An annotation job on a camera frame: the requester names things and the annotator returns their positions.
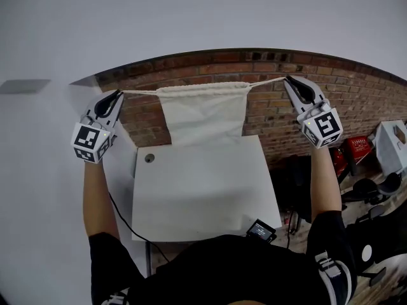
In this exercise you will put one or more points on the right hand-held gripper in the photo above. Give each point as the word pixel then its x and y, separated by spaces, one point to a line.
pixel 322 126

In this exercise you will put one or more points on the red crate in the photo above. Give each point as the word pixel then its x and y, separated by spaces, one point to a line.
pixel 359 149

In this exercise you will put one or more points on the black display device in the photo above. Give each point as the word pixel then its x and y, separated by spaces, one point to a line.
pixel 260 230

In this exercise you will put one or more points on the black office chair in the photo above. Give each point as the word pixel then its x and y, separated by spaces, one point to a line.
pixel 292 186

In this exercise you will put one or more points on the white table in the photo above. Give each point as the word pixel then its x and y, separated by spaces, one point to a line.
pixel 203 189

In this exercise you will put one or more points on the person's left forearm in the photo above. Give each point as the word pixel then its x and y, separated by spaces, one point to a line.
pixel 98 199

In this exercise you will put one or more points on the black chair with grey seat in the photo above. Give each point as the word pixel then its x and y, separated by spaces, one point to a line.
pixel 389 184

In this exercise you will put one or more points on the white cardboard box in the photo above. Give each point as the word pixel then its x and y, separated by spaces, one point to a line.
pixel 389 148

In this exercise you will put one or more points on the person's right forearm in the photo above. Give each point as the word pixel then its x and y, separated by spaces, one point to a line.
pixel 326 183

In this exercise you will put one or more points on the person's black shirt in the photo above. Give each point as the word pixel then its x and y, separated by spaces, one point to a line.
pixel 229 272

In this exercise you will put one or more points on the red canister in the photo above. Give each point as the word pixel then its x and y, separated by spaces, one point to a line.
pixel 338 164

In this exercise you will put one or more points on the black chair with white disc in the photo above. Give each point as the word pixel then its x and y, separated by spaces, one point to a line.
pixel 381 249

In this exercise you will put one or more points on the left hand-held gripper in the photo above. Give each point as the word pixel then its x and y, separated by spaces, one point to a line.
pixel 90 141

